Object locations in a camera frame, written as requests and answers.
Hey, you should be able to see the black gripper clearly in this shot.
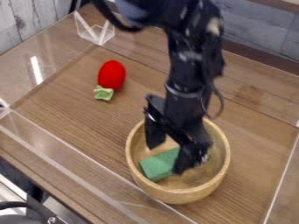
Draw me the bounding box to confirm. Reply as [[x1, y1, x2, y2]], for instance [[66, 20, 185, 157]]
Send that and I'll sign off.
[[145, 85, 211, 175]]

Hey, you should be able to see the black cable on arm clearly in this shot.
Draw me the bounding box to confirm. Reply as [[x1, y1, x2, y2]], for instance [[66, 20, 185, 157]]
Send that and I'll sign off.
[[201, 81, 228, 121]]

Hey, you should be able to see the clear acrylic corner bracket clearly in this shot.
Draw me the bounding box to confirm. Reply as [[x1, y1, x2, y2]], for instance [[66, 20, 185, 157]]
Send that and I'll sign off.
[[74, 11, 115, 46]]

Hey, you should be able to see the green rectangular block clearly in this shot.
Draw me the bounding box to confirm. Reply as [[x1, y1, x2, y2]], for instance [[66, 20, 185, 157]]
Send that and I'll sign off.
[[139, 147, 181, 182]]

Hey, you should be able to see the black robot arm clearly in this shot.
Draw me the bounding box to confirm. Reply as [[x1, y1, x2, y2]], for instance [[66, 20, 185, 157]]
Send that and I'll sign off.
[[94, 0, 226, 174]]

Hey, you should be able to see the black stand base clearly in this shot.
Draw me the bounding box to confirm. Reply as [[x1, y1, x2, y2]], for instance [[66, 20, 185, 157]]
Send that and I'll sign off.
[[0, 193, 61, 224]]

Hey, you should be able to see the red plush strawberry toy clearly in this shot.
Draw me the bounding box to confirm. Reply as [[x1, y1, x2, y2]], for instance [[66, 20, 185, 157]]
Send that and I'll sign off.
[[94, 60, 127, 101]]

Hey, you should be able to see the brown wooden bowl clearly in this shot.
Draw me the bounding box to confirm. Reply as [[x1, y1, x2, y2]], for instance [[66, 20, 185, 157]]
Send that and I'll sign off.
[[125, 116, 232, 205]]

